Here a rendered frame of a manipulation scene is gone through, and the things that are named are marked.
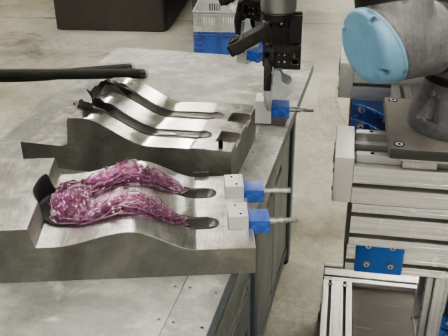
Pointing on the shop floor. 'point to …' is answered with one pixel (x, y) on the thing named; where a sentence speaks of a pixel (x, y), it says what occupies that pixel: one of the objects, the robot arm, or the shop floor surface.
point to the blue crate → (213, 42)
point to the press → (117, 15)
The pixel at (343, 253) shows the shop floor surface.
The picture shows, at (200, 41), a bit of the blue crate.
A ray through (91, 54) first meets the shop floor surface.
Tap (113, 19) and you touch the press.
